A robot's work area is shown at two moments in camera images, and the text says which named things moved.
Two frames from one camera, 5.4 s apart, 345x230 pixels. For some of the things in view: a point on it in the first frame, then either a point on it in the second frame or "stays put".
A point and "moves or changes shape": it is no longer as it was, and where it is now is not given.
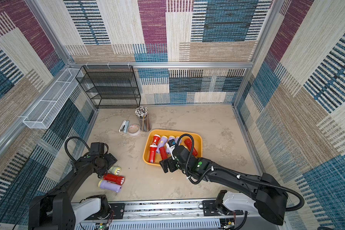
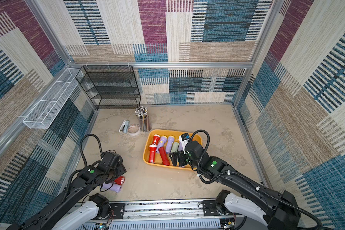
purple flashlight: x=170 y=138 stays put
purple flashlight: x=176 y=139 moves or changes shape
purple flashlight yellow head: x=162 y=143 stays put
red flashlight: x=152 y=153 stays put
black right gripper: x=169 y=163 -> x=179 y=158
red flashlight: x=118 y=179 stays put
